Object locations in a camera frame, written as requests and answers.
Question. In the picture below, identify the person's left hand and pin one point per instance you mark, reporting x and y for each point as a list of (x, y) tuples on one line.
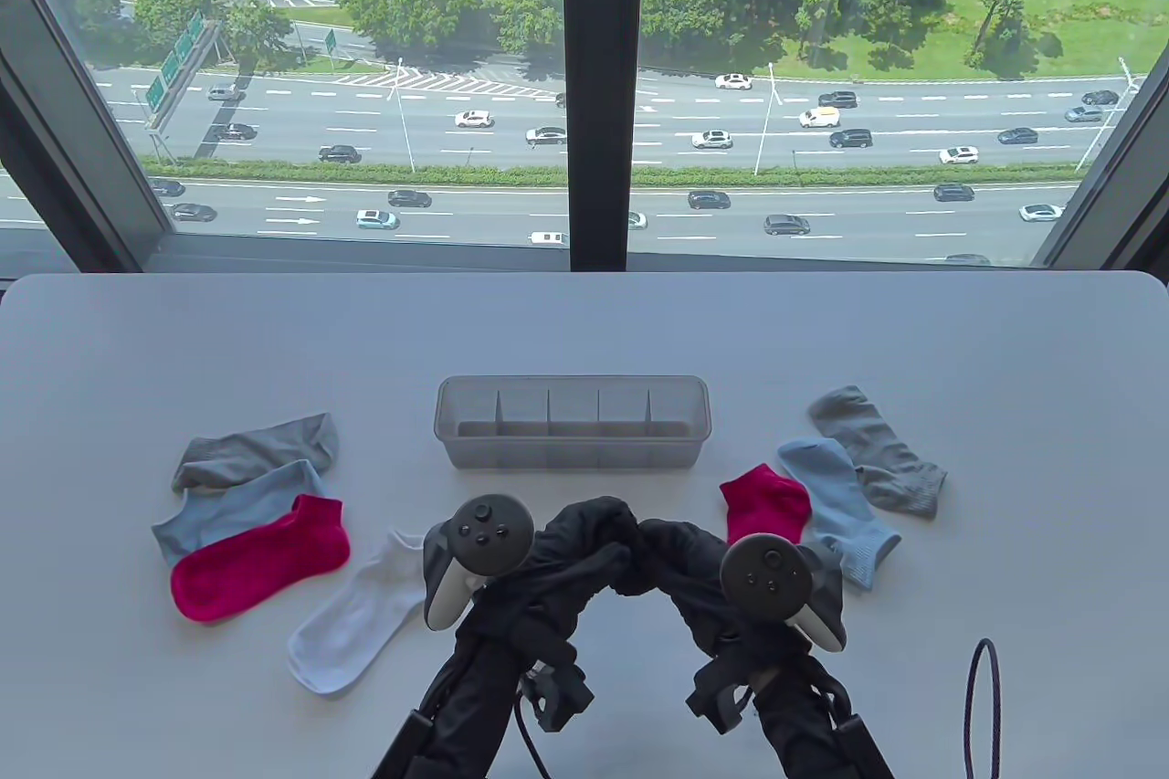
[(557, 578)]

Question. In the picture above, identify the person's right hand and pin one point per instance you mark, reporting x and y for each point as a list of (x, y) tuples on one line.
[(694, 569)]

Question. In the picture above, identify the black sock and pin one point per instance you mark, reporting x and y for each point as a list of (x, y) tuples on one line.
[(635, 569), (612, 523)]

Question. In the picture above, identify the grey hand controller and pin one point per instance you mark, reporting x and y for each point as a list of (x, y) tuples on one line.
[(493, 532), (765, 578)]

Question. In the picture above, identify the light blue sock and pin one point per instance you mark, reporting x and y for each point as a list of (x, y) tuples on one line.
[(228, 514), (836, 514)]

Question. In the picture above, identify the white sock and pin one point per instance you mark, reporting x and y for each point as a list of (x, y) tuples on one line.
[(356, 619)]

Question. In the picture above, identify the grey sock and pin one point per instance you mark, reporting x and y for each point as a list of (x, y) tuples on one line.
[(256, 450), (868, 441)]

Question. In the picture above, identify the black right forearm module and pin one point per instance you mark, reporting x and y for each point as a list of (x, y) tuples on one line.
[(868, 752)]

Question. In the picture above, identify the black left forearm module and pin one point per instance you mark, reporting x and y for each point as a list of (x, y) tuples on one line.
[(402, 747)]

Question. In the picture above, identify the clear plastic divided organizer box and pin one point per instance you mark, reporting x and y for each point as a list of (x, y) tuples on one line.
[(575, 450)]

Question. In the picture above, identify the small green road sign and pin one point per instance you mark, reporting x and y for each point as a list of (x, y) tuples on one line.
[(330, 41)]

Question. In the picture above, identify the green road sign gantry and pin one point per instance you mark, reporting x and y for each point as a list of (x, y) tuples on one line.
[(173, 62)]

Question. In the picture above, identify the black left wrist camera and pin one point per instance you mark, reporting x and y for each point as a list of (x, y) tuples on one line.
[(557, 697)]

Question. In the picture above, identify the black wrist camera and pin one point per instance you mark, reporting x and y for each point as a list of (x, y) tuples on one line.
[(721, 697), (557, 697)]

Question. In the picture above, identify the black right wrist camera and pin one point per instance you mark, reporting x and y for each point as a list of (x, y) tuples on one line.
[(721, 697)]

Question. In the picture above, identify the dark window frame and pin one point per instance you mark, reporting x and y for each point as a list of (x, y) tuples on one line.
[(598, 85)]

